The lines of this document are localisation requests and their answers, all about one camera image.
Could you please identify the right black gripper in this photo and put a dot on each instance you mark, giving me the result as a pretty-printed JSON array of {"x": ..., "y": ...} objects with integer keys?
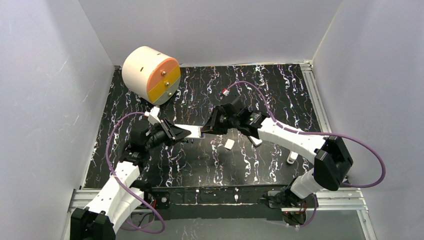
[{"x": 219, "y": 118}]

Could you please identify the white battery cover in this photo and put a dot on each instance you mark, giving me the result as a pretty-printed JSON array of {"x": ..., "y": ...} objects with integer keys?
[{"x": 229, "y": 144}]

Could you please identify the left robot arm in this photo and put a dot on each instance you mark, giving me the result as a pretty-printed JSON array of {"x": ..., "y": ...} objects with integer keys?
[{"x": 113, "y": 205}]

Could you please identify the long white remote control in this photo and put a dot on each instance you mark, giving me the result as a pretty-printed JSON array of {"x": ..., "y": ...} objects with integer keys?
[{"x": 255, "y": 141}]

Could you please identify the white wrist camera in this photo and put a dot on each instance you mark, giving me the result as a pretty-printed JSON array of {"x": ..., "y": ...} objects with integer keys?
[
  {"x": 225, "y": 92},
  {"x": 152, "y": 115}
]

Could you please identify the white remote with buttons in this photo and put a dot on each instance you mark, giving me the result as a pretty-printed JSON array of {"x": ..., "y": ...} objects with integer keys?
[{"x": 195, "y": 131}]

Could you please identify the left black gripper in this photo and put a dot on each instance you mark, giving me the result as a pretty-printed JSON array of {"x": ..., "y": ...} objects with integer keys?
[{"x": 167, "y": 129}]

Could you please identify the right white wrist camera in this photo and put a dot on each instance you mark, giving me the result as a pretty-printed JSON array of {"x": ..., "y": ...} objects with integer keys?
[{"x": 225, "y": 92}]

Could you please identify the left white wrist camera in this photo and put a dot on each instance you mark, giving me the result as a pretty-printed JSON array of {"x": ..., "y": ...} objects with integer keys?
[{"x": 152, "y": 115}]

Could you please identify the round three-colour drawer box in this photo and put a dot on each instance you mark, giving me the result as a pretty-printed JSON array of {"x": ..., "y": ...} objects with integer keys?
[{"x": 152, "y": 75}]

